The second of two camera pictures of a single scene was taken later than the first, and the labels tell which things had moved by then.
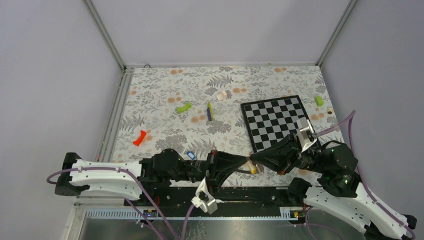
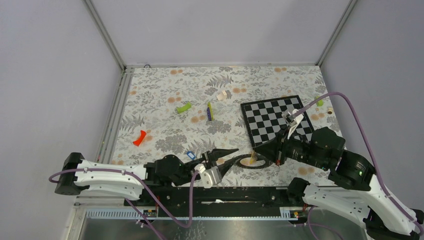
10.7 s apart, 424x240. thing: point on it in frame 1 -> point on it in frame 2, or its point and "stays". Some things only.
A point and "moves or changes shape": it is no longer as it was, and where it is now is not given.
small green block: x=319 y=101 stays
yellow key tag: x=252 y=171 moves or changes shape
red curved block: x=139 y=141 stays
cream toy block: x=223 y=95 stays
